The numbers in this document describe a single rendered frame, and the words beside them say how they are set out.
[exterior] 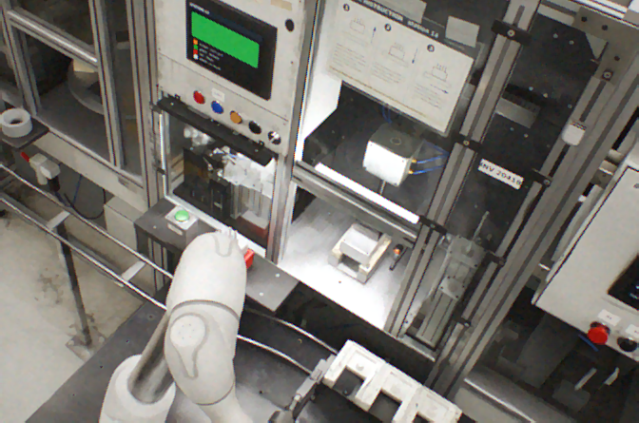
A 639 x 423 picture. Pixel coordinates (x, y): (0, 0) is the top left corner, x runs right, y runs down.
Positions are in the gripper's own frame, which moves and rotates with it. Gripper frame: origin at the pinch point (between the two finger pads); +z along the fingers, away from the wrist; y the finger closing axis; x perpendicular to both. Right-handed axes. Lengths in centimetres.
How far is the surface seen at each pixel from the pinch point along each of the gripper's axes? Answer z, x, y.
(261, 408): -9.6, 11.1, -19.8
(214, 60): 17, 52, 70
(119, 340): -18, 59, -20
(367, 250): 34.0, 6.6, 14.9
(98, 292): 19, 115, -88
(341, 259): 33.7, 13.6, 5.1
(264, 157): 17, 35, 49
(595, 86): 20, -27, 102
